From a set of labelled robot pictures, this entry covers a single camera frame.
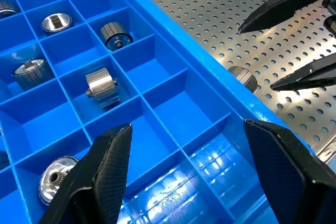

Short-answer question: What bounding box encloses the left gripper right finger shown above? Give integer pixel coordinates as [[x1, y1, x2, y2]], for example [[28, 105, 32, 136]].
[[244, 119, 336, 224]]

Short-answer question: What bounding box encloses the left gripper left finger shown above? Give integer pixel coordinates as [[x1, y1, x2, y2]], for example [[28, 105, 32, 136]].
[[39, 123, 133, 224]]

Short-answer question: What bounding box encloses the perforated metal tray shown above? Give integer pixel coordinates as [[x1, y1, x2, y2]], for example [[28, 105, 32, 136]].
[[119, 0, 336, 167]]

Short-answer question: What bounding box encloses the blue plastic compartment tray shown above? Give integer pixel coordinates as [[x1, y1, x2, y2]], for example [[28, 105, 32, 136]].
[[0, 0, 320, 224]]

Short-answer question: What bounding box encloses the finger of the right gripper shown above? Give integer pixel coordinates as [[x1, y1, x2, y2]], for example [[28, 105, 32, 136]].
[[238, 0, 329, 34], [269, 52, 336, 91]]

